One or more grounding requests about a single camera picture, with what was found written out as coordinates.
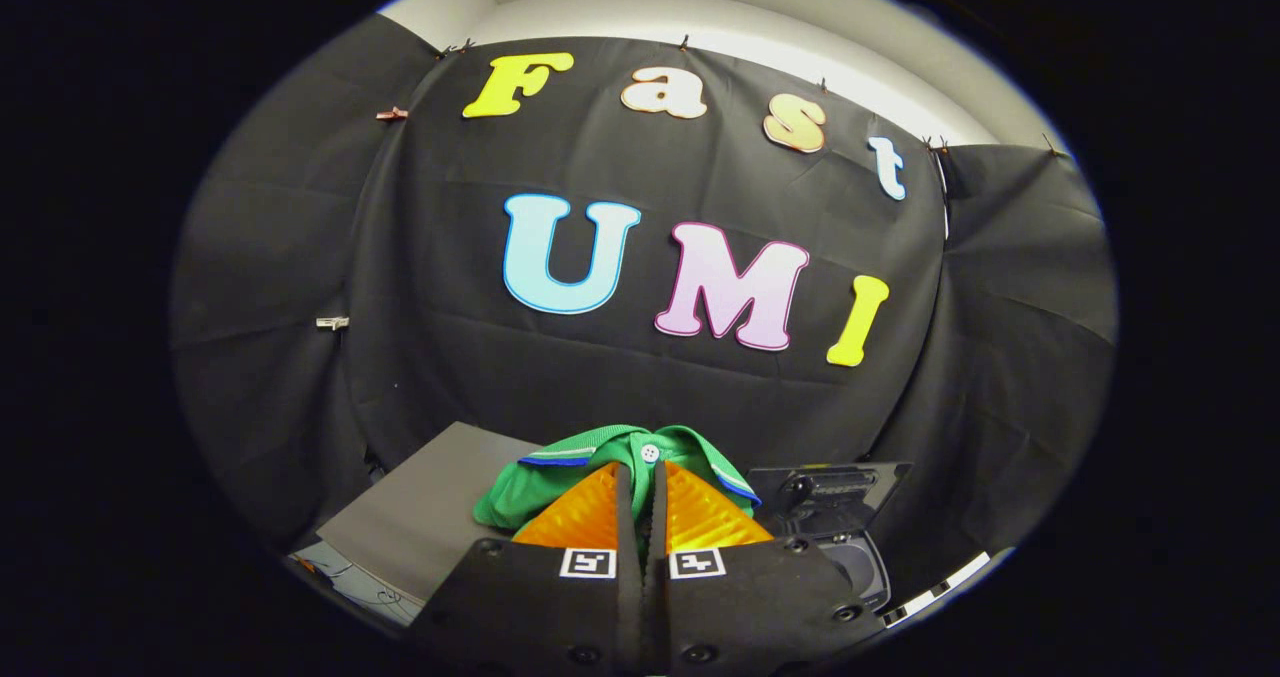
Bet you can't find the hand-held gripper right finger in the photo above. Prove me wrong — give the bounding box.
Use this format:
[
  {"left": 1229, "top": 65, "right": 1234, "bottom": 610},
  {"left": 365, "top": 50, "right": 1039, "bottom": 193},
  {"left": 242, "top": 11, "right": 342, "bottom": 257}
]
[{"left": 648, "top": 457, "right": 887, "bottom": 674}]

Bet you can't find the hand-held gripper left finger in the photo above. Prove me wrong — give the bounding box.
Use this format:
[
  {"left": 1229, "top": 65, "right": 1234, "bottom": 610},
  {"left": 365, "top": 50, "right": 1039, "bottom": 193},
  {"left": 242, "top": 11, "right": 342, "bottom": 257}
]
[{"left": 410, "top": 460, "right": 642, "bottom": 674}]

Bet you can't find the green polo shirt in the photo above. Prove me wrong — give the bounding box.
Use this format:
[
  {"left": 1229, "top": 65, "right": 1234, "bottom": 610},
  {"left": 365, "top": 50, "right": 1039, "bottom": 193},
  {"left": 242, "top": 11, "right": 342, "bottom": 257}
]
[{"left": 473, "top": 424, "right": 761, "bottom": 534}]

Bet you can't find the black backdrop cloth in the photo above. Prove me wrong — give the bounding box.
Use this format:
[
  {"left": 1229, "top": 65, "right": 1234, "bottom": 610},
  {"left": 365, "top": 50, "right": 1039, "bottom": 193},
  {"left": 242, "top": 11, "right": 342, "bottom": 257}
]
[{"left": 170, "top": 14, "right": 1118, "bottom": 598}]

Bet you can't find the grey cabinet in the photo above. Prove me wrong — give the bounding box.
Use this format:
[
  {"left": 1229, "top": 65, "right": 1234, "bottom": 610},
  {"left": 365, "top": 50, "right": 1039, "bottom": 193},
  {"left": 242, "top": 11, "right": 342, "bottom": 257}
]
[{"left": 315, "top": 420, "right": 543, "bottom": 605}]

